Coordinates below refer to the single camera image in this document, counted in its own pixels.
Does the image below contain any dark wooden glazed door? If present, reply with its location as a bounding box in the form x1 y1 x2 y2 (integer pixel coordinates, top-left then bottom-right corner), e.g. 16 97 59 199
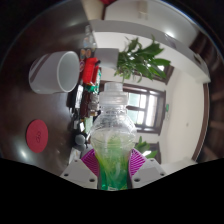
99 80 167 135

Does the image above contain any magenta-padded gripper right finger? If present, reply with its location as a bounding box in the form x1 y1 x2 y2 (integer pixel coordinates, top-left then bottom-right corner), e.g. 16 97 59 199
127 148 167 189

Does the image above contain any grey ball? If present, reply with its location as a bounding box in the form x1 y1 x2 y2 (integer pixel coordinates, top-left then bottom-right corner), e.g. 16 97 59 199
74 134 87 146

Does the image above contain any red box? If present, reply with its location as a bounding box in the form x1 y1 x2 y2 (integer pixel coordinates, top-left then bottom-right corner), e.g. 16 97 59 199
81 57 102 85

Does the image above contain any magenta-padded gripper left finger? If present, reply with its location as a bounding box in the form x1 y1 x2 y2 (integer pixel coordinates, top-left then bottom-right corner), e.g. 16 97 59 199
59 148 100 190

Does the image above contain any printed paper sheet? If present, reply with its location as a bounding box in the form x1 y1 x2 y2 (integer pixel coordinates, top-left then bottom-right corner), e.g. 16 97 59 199
68 147 83 165

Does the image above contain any white cup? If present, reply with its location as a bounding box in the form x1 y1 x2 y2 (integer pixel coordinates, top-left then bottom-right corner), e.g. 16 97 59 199
28 50 81 95

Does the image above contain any flat round red coaster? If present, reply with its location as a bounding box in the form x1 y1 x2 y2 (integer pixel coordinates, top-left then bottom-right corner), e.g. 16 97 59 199
25 119 50 154

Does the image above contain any clear bottle with green drink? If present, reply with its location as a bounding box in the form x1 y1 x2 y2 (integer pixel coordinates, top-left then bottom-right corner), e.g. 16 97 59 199
89 81 138 192

